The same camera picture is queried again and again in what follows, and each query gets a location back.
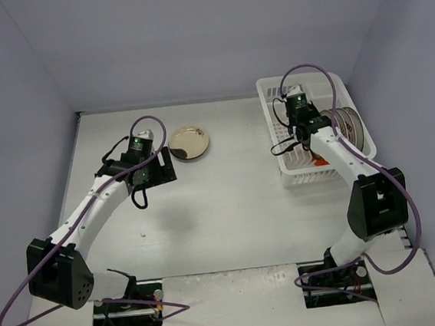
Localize white plate orange sunburst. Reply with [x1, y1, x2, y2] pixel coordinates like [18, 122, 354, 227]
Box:
[341, 108, 357, 145]

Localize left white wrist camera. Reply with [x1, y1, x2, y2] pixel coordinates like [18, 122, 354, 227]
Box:
[137, 129, 154, 141]

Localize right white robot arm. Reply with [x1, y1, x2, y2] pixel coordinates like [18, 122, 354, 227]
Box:
[285, 93, 409, 285]

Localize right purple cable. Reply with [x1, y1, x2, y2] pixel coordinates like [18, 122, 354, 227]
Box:
[272, 53, 429, 298]

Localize white plate red characters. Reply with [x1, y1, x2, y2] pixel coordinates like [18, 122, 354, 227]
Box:
[320, 109, 338, 124]

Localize green rimmed white plate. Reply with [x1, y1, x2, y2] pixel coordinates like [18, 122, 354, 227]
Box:
[347, 107, 365, 151]

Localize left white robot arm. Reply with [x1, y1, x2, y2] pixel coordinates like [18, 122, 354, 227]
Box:
[26, 130, 176, 311]

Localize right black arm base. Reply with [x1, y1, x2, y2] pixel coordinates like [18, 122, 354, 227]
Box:
[297, 261, 377, 309]

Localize white plastic dish rack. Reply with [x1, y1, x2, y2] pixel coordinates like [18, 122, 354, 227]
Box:
[256, 71, 377, 187]

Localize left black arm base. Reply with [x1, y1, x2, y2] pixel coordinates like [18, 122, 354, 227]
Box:
[92, 269, 164, 326]

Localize cream plate black blot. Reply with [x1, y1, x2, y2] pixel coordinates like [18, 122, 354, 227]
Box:
[168, 125, 210, 161]

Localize orange plastic plate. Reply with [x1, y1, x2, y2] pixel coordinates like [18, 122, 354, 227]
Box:
[313, 158, 328, 166]

